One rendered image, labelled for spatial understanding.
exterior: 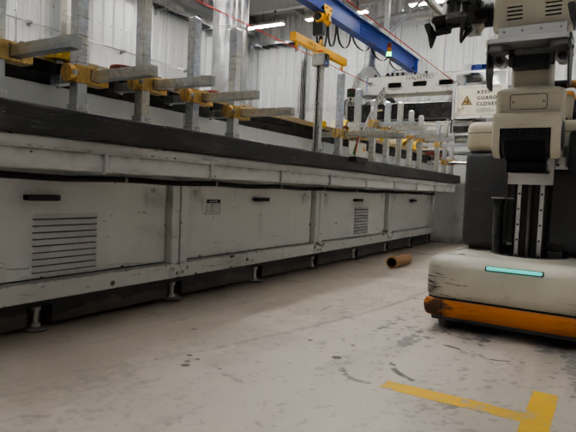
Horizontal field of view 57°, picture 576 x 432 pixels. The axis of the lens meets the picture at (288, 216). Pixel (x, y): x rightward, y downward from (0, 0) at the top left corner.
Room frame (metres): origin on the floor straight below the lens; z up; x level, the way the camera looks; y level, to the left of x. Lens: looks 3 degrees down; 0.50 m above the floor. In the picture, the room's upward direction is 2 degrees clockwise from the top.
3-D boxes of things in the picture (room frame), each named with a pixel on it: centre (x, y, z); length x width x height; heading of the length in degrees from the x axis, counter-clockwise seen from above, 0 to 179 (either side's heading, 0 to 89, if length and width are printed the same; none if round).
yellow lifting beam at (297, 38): (8.37, -0.40, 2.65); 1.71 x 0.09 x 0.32; 149
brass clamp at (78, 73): (1.61, 0.62, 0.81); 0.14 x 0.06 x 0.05; 149
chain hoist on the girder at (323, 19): (8.37, -0.40, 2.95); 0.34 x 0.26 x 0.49; 149
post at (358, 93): (3.30, -0.40, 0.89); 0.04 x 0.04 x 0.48; 59
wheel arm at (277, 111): (2.24, 0.18, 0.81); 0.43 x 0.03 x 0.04; 59
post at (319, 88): (2.87, -0.14, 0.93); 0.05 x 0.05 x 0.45; 59
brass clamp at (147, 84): (1.83, 0.49, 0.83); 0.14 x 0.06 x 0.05; 149
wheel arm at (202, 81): (1.82, 0.44, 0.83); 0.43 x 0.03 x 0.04; 59
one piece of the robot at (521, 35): (1.87, -0.81, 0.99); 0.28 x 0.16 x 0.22; 58
